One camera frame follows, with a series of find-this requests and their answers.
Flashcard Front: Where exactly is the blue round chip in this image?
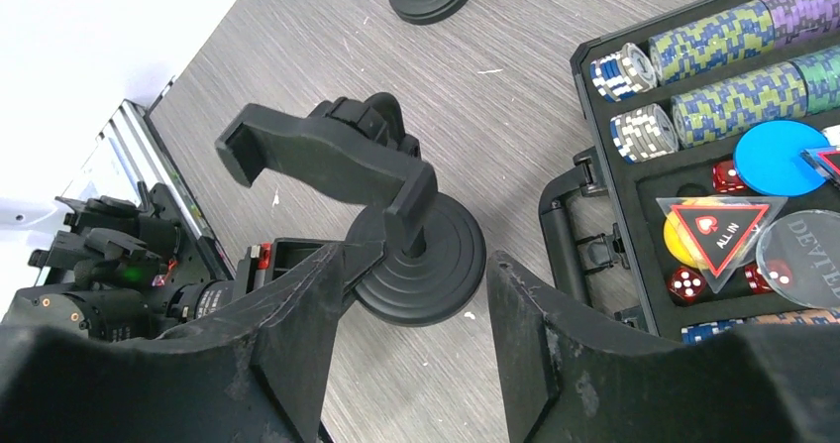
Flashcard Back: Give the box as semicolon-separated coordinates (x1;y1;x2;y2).
733;120;830;197

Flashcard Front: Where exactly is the red die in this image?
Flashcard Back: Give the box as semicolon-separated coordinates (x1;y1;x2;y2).
667;266;707;306

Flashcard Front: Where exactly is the red all-in triangle lower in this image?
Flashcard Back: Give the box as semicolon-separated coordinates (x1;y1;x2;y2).
657;195;788;293

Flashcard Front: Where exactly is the red all-in triangle upper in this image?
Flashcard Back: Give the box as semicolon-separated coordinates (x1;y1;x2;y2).
800;146;839;187

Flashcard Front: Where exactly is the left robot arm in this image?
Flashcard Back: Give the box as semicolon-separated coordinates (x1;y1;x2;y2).
1;182;325;342

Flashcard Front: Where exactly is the blue white chip stack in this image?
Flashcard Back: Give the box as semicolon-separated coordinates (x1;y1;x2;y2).
589;43;659;102

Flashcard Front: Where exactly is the black poker chip case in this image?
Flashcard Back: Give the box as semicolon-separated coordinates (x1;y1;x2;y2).
538;0;839;340

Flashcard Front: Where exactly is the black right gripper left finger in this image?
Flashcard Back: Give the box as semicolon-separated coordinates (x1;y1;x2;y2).
1;244;345;442

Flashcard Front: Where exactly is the small-clamp black phone stand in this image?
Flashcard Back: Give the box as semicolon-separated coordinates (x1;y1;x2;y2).
215;92;486;327

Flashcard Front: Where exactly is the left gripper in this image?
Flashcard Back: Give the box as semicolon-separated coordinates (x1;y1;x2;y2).
233;237;388;310

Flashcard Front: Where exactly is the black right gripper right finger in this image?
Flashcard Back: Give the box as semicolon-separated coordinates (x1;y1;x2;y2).
486;252;839;442

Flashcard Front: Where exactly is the yellow round chip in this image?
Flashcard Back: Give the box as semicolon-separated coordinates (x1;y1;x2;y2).
658;196;723;271

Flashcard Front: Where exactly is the clear dealer button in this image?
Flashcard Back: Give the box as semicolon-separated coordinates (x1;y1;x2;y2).
756;209;839;309

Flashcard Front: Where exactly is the red all-in triangle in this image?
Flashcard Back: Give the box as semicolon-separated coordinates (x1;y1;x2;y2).
657;195;788;293
800;146;839;187

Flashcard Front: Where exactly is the grey white chip stack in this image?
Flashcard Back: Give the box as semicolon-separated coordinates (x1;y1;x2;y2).
609;103;680;164

